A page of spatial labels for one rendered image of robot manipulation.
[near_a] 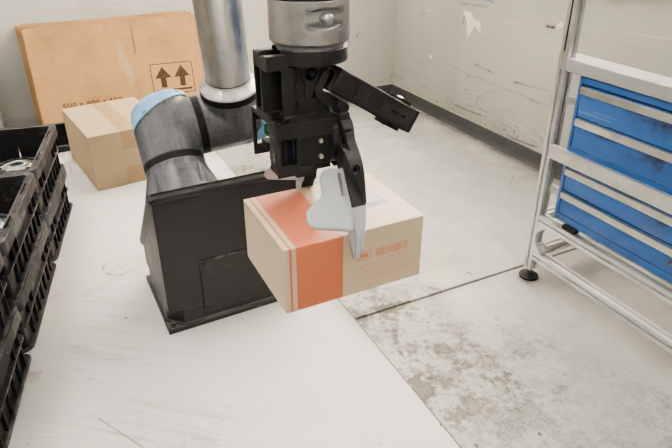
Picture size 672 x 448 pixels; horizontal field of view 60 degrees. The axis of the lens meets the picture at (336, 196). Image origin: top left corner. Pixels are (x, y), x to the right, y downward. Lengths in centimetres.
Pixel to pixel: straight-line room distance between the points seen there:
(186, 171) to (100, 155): 64
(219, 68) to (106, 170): 71
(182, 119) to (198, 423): 54
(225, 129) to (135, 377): 47
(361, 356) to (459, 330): 122
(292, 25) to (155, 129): 65
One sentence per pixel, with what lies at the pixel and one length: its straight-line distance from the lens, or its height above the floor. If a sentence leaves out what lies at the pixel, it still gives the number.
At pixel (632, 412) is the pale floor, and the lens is 214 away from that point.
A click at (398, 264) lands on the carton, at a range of 63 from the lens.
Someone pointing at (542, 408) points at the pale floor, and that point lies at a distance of 204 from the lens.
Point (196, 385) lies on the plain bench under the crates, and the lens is 104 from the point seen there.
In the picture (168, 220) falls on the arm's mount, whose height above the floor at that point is 93.
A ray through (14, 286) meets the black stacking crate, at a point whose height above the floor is 83.
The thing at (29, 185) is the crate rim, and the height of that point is 93.
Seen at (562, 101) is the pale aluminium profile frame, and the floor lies 77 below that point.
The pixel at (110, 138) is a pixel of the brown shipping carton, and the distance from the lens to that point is 170.
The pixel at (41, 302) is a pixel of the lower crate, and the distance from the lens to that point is 129.
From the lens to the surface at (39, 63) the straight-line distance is 391.
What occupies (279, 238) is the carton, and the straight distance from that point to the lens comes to 57.
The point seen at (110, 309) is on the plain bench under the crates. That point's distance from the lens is 124.
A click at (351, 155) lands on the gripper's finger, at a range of 55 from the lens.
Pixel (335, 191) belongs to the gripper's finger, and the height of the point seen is 116.
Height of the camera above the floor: 141
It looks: 27 degrees down
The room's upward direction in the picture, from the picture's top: straight up
